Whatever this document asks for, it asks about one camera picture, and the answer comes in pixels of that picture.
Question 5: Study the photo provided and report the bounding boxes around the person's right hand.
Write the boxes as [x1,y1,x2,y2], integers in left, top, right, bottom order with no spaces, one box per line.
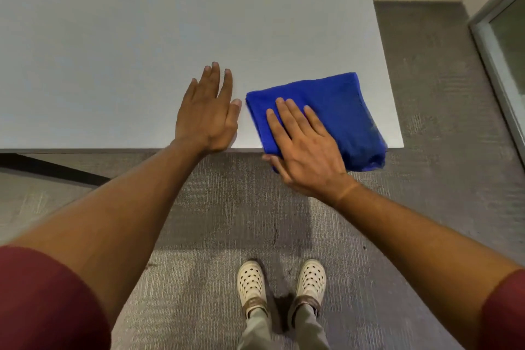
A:
[262,97,358,206]

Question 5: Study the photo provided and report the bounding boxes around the person's left hand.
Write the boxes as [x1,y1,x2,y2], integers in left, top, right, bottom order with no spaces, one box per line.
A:
[175,61,243,155]

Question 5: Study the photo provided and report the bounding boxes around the blue cloth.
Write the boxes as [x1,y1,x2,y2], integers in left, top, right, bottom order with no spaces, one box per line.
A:
[245,72,388,174]

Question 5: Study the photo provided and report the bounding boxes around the person's left forearm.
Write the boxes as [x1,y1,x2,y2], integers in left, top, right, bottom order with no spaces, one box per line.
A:
[7,138,206,328]

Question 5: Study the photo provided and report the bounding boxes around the person's right forearm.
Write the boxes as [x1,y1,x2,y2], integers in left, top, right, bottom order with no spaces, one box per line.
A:
[324,183,521,350]

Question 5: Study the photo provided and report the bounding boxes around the person's left white clog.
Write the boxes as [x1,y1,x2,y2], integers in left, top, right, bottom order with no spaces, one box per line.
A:
[237,260,269,319]

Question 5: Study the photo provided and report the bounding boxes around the person's white clog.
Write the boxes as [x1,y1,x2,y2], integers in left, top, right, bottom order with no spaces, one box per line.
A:
[287,259,327,328]
[237,260,269,319]

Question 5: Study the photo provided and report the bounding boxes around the person's right white clog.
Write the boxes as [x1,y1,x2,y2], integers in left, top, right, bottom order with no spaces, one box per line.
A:
[287,259,327,328]

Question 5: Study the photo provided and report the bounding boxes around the person's grey trousers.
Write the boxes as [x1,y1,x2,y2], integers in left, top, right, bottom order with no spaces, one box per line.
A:
[237,304,331,350]

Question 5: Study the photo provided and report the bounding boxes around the person's red left sleeve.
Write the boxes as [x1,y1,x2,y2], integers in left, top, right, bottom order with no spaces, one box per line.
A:
[0,245,112,350]

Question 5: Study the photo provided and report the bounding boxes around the person's red sleeve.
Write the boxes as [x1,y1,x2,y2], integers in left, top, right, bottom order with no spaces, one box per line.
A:
[0,245,112,350]
[478,269,525,350]

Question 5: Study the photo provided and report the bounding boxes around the person's red right sleeve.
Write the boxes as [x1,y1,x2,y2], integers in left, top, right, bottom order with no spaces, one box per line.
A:
[478,269,525,350]

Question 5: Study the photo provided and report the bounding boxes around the black table frame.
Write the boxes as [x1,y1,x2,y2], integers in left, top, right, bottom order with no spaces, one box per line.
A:
[0,149,263,187]

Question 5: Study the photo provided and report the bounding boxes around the glass door with white frame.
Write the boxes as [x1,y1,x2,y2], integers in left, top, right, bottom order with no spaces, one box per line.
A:
[469,0,525,168]

